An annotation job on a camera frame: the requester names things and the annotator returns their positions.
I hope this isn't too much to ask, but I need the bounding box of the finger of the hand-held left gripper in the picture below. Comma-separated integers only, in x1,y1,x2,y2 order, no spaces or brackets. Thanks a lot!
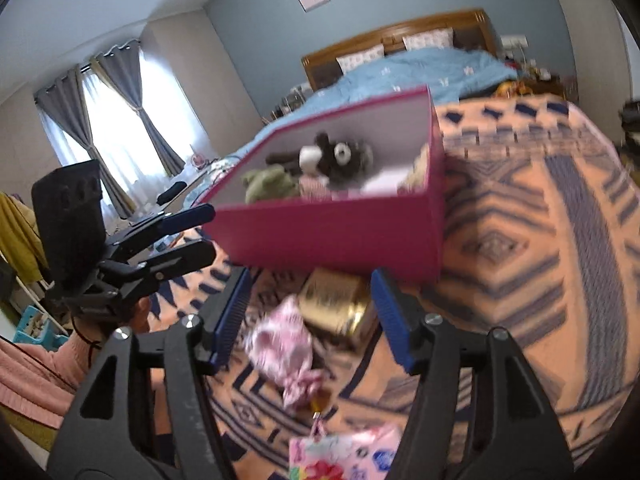
107,203,217,261
115,240,217,283

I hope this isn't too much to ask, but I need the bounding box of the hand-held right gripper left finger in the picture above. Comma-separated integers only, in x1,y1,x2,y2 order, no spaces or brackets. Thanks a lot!
47,266,253,480

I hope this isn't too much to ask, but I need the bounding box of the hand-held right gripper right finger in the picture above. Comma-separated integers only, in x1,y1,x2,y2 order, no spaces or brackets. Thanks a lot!
370,267,576,480

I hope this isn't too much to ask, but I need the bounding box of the pink patterned pouch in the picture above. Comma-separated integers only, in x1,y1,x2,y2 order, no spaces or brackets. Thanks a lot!
245,295,331,411

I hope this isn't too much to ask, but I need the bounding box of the yellow tissue pack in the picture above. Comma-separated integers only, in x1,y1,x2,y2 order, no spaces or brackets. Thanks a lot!
298,267,381,351

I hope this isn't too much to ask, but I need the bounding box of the green plush frog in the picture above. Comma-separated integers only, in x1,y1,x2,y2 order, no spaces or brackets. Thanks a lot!
242,166,301,205

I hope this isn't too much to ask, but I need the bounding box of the pink cardboard box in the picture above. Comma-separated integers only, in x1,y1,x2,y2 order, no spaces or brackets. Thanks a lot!
202,85,446,281

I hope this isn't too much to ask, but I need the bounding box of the pink flower tissue packet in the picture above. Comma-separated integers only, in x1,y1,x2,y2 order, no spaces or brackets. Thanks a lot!
289,422,403,480

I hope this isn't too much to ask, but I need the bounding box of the brown plush bear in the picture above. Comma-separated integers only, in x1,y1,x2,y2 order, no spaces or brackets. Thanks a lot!
265,131,376,193

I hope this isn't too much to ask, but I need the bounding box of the person's left forearm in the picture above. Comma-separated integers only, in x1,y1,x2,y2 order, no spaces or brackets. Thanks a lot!
0,332,108,428

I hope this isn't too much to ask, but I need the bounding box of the person's left hand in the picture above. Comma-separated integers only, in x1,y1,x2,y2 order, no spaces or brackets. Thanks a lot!
122,296,152,336

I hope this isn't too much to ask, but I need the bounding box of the black cloth roll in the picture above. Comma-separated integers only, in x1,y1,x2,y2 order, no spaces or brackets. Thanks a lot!
157,182,187,206

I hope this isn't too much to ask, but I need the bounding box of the yellow garment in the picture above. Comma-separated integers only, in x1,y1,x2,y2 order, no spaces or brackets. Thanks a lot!
0,192,43,281

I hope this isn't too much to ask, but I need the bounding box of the grey curtain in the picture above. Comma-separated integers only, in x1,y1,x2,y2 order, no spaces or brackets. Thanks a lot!
34,67,136,218
92,40,186,178

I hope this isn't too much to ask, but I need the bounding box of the blue plastic crate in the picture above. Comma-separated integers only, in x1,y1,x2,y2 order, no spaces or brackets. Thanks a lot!
12,305,68,346

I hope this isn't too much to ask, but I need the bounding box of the beige wardrobe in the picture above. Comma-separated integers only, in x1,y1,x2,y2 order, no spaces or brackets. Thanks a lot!
140,7,263,176

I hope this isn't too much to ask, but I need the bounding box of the orange patterned blanket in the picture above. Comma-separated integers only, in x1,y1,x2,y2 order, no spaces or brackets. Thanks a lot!
140,95,640,480

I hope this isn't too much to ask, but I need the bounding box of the bedside table with bottles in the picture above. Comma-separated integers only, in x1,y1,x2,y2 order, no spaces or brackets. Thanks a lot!
270,85,316,121

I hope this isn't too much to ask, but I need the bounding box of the wooden bed headboard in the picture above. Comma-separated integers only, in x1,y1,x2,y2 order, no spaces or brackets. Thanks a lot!
301,8,501,92

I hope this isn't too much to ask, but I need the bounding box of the white patterned pillow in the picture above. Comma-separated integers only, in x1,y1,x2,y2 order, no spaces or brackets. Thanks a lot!
402,27,455,52
336,44,386,73

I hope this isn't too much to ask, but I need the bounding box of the blue floral duvet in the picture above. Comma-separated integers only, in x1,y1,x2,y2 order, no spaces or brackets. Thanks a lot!
182,47,518,211

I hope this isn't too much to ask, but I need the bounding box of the yellow brown cloth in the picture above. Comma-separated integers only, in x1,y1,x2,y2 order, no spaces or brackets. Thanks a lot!
492,80,531,98

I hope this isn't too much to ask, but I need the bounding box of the wooden nightstand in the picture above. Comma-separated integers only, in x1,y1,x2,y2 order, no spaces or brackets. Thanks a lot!
520,67,566,91

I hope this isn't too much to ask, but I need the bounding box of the pile of dark clothes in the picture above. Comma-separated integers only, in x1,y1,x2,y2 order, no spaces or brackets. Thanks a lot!
619,100,640,161

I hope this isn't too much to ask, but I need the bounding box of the gold keychain charm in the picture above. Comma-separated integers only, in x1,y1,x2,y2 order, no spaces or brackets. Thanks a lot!
311,395,331,436

